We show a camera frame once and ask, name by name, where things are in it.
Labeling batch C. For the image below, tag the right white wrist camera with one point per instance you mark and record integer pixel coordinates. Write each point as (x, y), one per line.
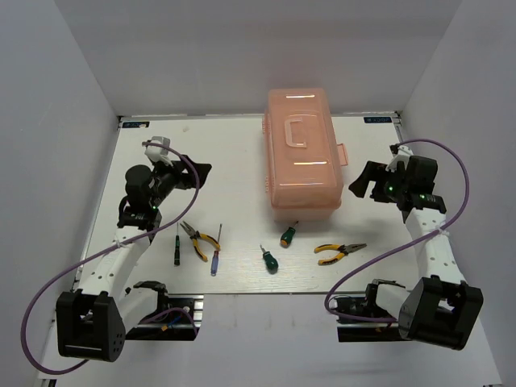
(400, 153)

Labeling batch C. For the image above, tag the right blue table label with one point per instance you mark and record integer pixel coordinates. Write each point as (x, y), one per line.
(377, 119)

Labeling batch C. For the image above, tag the left blue table label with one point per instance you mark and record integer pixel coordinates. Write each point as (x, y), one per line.
(136, 124)

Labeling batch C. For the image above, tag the blue red handle screwdriver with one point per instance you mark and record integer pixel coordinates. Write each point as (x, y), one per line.
(215, 257)

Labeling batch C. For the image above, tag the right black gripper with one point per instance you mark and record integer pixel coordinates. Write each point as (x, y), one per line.
(359, 186)

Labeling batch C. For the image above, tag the black green slim screwdriver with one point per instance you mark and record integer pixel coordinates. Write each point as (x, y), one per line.
(177, 248)

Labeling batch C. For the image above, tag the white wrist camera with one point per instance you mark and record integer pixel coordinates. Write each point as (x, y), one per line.
(157, 151)
(400, 153)

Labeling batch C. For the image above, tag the pink plastic toolbox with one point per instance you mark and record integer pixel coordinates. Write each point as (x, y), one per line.
(304, 178)

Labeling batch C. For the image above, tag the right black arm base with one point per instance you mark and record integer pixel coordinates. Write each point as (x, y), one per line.
(356, 331)

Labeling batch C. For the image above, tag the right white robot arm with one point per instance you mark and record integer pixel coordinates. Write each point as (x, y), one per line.
(442, 308)

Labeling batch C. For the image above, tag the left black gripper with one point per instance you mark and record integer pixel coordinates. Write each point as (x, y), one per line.
(176, 170)

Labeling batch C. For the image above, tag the yellow needle-nose pliers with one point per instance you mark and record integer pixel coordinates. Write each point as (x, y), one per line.
(196, 236)
(341, 251)

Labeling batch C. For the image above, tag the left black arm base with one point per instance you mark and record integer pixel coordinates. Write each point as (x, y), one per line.
(175, 325)

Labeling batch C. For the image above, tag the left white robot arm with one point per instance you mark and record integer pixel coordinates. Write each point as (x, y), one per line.
(92, 322)

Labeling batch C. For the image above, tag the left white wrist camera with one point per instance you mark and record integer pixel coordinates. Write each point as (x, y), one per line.
(157, 151)

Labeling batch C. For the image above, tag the blue table label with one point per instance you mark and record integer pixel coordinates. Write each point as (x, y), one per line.
(377, 119)
(136, 124)

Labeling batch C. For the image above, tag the stubby green orange screwdriver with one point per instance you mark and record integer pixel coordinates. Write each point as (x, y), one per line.
(287, 236)

